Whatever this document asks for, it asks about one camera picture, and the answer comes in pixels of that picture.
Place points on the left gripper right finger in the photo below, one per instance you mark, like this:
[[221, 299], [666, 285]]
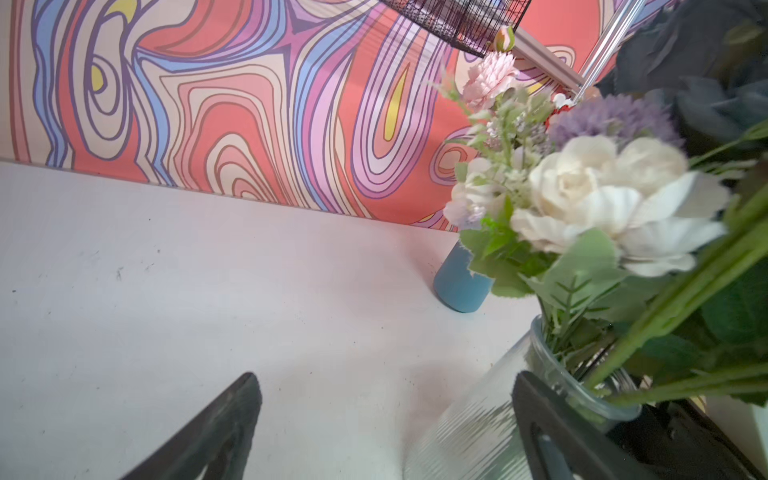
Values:
[[561, 444]]

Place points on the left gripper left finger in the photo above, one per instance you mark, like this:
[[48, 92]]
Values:
[[215, 444]]

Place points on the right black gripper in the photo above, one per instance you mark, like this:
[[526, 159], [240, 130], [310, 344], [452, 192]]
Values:
[[675, 440]]

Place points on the clear glass vase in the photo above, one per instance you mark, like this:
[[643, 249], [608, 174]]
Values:
[[477, 437]]

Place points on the pink rose green bouquet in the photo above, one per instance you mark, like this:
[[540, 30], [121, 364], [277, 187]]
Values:
[[510, 180]]

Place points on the teal ceramic vase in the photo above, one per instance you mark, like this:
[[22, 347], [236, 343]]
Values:
[[456, 286]]

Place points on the cream rose single stem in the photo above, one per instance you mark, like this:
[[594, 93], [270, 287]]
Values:
[[706, 330]]

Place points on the dusty blue hydrangea stem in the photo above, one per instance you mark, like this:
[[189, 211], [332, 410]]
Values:
[[706, 63]]

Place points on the black wire basket back wall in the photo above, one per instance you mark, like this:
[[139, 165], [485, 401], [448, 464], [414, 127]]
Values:
[[467, 25]]

